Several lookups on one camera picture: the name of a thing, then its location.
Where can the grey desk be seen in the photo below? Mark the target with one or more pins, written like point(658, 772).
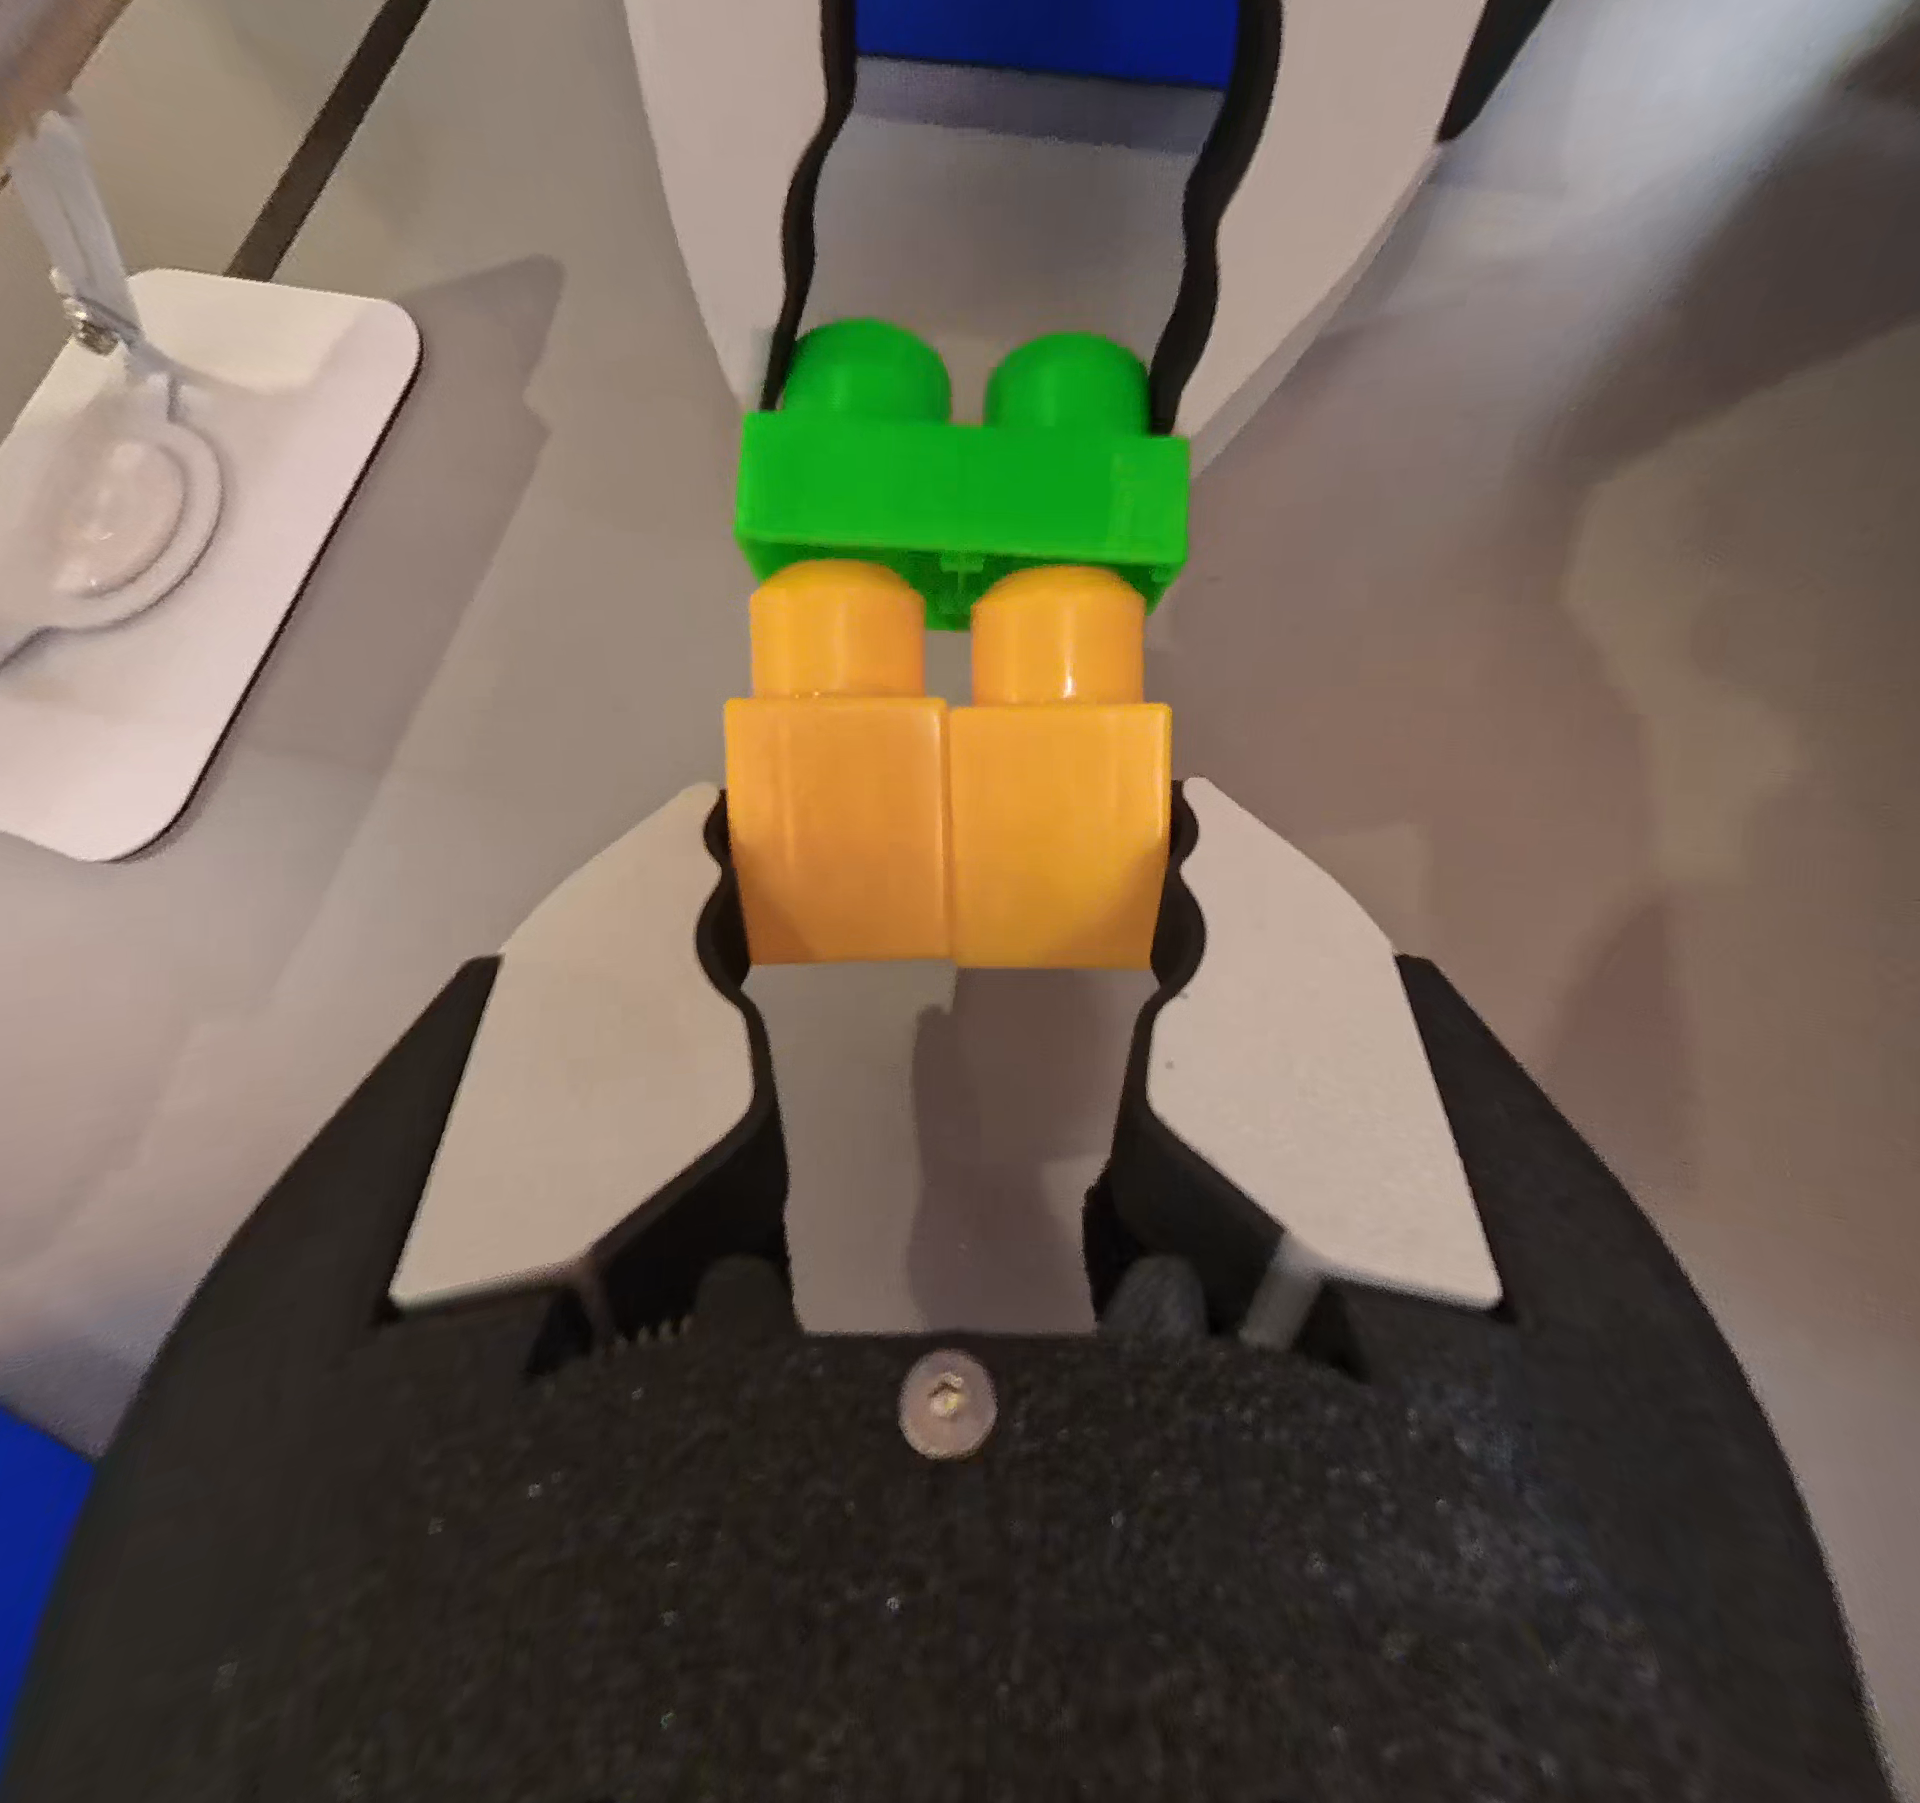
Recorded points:
point(1500, 635)

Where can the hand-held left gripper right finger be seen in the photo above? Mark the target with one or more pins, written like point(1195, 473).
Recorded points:
point(1306, 1084)

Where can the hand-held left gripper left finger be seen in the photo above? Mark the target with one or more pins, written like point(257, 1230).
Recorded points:
point(584, 1084)

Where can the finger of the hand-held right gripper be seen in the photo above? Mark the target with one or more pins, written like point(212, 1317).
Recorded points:
point(719, 63)
point(1350, 77)

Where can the white flat base plate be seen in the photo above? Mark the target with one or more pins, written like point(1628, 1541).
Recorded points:
point(271, 483)

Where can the round pale disc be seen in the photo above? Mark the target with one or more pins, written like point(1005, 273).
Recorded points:
point(89, 514)

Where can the green double toy block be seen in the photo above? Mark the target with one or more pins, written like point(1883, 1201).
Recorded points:
point(961, 491)

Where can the yellow toy block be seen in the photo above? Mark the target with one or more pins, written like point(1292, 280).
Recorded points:
point(839, 828)
point(1058, 845)

